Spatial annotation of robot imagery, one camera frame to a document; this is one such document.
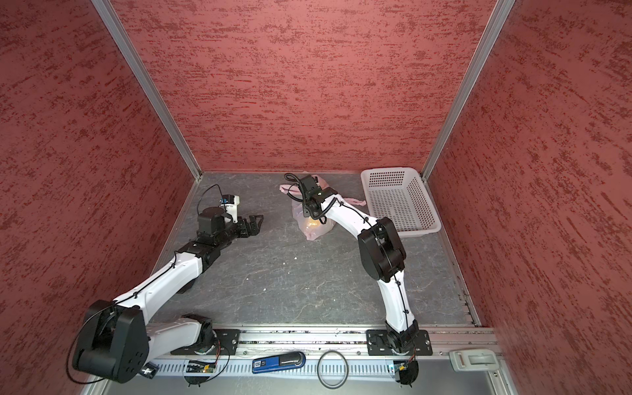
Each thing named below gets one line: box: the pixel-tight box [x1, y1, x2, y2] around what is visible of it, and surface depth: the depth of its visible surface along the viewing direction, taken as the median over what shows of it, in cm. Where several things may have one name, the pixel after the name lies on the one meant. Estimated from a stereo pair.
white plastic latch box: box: [449, 348, 499, 372], surface depth 71 cm
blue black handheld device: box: [251, 351, 307, 374], surface depth 69 cm
